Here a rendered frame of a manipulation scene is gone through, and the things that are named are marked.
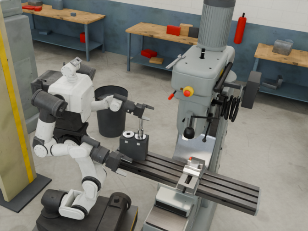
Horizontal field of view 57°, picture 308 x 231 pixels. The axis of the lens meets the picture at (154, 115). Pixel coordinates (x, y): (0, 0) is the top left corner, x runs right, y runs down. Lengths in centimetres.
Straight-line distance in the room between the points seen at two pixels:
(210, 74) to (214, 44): 37
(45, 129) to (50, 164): 223
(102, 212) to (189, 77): 139
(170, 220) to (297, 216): 181
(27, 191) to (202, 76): 252
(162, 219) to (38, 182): 180
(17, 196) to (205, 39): 258
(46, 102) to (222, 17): 116
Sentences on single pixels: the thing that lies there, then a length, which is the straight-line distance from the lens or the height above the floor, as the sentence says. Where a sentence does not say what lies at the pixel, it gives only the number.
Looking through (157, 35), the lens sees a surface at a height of 88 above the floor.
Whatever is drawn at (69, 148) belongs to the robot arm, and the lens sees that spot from 160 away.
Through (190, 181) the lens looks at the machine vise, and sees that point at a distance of 218.
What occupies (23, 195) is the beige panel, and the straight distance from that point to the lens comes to 353.
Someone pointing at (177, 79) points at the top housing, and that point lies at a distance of 169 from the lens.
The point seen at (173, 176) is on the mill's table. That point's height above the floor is 93.
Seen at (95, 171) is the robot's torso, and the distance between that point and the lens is 202.
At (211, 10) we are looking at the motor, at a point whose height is 214.
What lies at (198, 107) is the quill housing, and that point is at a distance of 187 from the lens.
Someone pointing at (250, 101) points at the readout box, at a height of 158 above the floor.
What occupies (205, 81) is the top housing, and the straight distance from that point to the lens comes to 164.
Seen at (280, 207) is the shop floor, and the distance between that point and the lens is 369.
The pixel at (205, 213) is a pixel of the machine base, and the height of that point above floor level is 20.
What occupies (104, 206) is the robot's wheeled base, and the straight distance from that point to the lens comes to 254.
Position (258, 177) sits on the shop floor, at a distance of 394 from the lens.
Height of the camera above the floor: 252
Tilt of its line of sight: 32 degrees down
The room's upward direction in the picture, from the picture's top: 4 degrees clockwise
